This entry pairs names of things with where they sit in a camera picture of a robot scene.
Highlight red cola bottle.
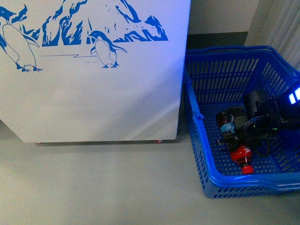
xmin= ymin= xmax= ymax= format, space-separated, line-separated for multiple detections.
xmin=216 ymin=110 xmax=254 ymax=175

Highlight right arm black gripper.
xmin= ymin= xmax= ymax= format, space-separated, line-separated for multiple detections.
xmin=217 ymin=90 xmax=282 ymax=150

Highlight blue plastic shopping basket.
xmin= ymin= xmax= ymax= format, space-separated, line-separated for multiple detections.
xmin=183 ymin=46 xmax=300 ymax=198

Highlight white vertical blinds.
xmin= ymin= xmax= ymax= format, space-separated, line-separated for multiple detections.
xmin=244 ymin=0 xmax=300 ymax=71

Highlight white chest freezer blue rim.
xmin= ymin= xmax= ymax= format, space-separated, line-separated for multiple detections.
xmin=0 ymin=0 xmax=191 ymax=143

